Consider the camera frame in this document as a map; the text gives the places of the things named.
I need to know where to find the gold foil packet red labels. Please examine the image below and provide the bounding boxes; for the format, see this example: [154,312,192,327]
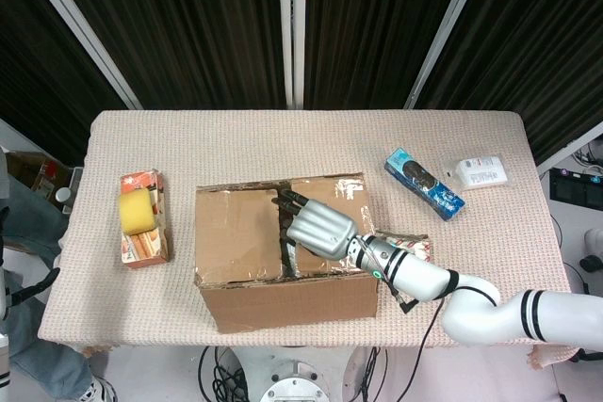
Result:
[374,231,432,265]

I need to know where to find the black cable bundle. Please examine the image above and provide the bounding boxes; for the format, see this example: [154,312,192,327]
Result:
[197,346,249,402]
[360,346,383,402]

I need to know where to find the white stand with silver knob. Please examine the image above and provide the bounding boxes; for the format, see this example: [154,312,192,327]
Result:
[55,165,86,216]

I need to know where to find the black pleated curtain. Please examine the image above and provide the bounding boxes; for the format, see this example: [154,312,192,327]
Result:
[0,0,131,166]
[303,0,475,110]
[40,0,289,110]
[416,0,603,163]

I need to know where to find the white plastic packet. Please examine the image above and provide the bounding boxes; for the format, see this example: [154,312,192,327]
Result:
[442,154,513,193]

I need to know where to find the white silver robot base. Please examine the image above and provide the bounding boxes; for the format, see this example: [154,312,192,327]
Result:
[230,346,378,402]

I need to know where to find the blue chocolate cookie box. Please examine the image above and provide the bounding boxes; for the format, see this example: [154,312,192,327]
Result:
[383,146,466,222]

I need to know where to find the white black sneaker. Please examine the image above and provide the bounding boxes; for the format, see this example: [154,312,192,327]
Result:
[77,375,117,402]

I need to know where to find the person leg in jeans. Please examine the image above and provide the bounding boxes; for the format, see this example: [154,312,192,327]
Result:
[5,175,96,402]

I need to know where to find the cardboard box with red print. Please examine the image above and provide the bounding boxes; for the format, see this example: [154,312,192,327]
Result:
[4,151,72,209]

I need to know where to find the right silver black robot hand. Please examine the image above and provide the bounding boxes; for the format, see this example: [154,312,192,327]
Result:
[271,188,358,261]

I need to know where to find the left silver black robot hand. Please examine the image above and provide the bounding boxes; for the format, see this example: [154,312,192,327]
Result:
[0,206,61,323]

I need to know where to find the yellow sponge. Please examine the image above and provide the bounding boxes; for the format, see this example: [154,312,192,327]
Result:
[118,188,157,235]

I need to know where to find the black electronic device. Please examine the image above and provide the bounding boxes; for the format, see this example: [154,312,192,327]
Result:
[548,167,603,208]

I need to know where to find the white machine with black wheel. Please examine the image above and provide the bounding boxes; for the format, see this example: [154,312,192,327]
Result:
[581,227,603,274]

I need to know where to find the thin black cable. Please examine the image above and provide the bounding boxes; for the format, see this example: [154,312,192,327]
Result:
[395,296,448,402]

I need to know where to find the pink white woven tablecloth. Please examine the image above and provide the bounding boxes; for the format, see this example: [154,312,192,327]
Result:
[36,109,584,371]

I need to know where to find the orange snack box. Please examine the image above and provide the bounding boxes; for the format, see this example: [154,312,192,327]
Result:
[118,169,171,269]

